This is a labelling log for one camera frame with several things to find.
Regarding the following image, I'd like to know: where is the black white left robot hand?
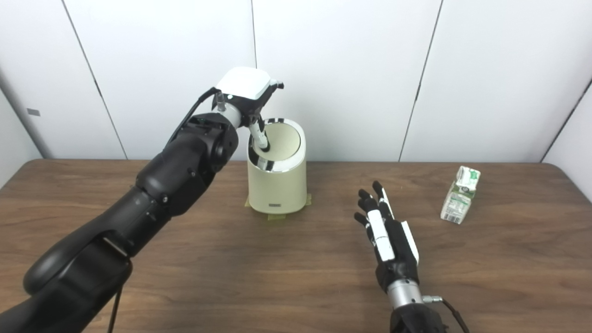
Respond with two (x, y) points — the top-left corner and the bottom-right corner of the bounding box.
(214, 67), (284, 153)

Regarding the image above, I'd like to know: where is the cream-colored bin body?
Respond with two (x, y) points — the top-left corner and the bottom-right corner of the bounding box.
(247, 118), (308, 215)

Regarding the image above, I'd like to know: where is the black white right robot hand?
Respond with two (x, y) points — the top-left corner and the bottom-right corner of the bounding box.
(354, 180), (420, 294)

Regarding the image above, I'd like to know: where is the cream round bin lid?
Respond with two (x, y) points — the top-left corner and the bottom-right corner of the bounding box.
(252, 124), (301, 161)

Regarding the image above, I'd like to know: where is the white green milk carton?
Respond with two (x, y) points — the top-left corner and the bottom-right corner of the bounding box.
(440, 166), (481, 225)

